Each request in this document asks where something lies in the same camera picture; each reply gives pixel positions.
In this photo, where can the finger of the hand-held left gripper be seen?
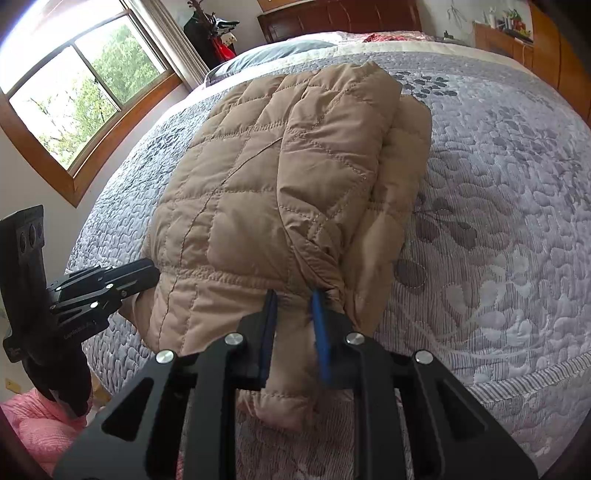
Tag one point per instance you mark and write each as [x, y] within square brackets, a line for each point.
[138, 274]
[87, 307]

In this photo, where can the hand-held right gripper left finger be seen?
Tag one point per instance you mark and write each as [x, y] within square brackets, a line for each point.
[268, 341]

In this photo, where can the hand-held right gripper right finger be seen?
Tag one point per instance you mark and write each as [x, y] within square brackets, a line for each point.
[322, 341]

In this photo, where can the beige quilted jacket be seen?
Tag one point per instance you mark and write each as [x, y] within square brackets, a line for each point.
[258, 184]

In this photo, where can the person's left forearm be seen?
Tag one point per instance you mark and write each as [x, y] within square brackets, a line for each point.
[32, 429]

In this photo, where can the person's left hand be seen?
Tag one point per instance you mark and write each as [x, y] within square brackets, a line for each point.
[64, 383]

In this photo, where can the grey floral quilted bedspread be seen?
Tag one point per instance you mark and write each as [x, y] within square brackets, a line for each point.
[485, 230]

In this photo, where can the wooden framed window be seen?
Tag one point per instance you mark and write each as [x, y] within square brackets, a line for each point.
[115, 55]

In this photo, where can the pale window curtain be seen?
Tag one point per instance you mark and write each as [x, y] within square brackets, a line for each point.
[180, 50]

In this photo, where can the red hanging bag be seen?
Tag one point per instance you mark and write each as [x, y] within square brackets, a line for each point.
[226, 50]

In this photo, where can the black hanging garment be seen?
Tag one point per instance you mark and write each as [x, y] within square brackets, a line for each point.
[203, 37]

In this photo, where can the grey-blue pillow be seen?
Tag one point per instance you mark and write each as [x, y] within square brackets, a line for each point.
[277, 50]

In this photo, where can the red patterned cloth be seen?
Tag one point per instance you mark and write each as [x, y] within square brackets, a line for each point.
[376, 38]

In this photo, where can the dark wooden headboard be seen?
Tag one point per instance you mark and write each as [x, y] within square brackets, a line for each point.
[341, 18]

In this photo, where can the white bottle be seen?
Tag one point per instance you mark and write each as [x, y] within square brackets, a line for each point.
[491, 18]

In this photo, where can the wooden wardrobe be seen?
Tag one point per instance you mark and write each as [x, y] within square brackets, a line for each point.
[568, 64]

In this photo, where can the small potted plant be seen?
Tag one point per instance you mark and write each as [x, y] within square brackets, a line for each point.
[516, 21]

